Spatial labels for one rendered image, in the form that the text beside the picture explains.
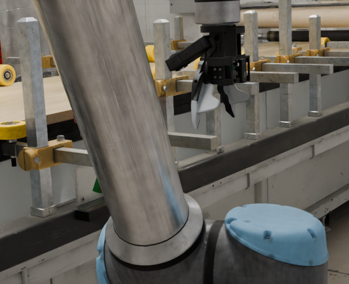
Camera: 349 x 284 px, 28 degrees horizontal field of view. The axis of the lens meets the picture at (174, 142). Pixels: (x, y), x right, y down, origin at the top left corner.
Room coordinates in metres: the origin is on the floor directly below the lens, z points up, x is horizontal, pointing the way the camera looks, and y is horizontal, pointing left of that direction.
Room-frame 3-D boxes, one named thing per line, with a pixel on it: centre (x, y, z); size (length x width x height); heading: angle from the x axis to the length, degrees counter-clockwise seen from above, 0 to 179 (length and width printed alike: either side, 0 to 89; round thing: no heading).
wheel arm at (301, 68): (2.45, -0.32, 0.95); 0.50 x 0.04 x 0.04; 53
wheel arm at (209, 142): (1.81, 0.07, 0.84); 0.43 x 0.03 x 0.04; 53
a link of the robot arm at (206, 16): (1.42, -0.10, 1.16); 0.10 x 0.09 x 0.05; 145
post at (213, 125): (2.23, -0.13, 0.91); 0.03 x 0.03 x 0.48; 53
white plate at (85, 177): (1.79, 0.17, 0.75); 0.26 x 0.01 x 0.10; 143
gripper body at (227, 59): (1.41, -0.10, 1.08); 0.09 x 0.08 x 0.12; 55
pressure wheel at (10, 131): (1.75, 0.41, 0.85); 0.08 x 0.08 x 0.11
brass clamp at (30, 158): (1.65, 0.31, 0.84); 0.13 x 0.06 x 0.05; 143
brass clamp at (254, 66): (2.45, -0.29, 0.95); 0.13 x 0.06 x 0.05; 143
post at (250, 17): (2.43, -0.28, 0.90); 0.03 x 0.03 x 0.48; 53
